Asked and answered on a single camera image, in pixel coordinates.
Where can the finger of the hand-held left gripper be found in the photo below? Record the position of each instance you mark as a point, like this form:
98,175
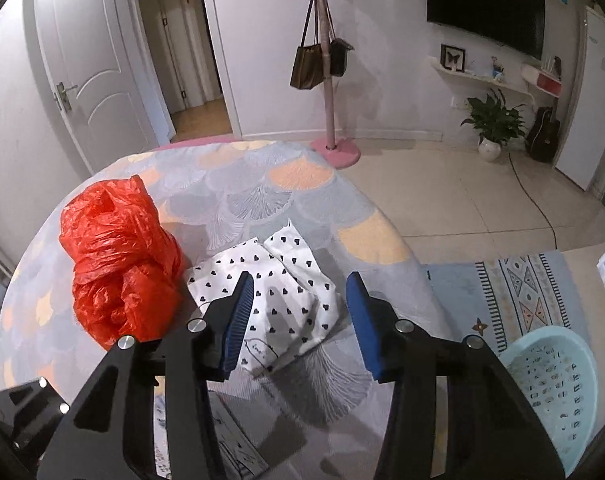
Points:
30,410

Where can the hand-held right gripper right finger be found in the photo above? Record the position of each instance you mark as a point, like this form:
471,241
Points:
367,325

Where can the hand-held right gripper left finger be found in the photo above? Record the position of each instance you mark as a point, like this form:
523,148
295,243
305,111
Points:
237,325

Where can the white heart-print bag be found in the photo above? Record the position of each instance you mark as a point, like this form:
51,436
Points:
292,280

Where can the light blue plastic basket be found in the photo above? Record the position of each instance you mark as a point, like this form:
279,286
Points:
552,385

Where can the small black shoulder bag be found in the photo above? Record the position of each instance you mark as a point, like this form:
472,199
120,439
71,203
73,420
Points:
338,57

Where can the red plastic bag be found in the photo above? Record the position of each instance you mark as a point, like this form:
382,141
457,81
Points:
112,260

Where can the potted green plant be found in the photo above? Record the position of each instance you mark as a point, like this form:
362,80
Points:
492,120

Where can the pink coat rack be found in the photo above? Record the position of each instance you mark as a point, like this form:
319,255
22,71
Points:
327,85

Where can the black acoustic guitar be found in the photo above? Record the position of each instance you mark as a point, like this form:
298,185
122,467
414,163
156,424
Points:
542,137

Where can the brown tote bag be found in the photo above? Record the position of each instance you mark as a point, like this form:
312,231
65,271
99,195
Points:
307,67

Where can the white floating shelf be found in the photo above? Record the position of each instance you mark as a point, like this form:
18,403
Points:
475,80

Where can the framed butterfly picture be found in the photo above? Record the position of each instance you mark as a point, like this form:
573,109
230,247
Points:
453,58

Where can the small figurine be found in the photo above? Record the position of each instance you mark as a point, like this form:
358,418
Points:
497,69

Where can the white door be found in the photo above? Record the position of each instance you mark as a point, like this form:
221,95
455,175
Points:
97,60

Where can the white refrigerator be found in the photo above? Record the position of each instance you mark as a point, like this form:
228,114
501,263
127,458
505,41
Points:
587,110

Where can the white router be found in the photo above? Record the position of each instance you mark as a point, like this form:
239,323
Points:
552,67

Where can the red white wall box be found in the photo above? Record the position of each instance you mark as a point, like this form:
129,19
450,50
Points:
542,85

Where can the black wall television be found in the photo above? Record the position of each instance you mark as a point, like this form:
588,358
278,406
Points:
482,0

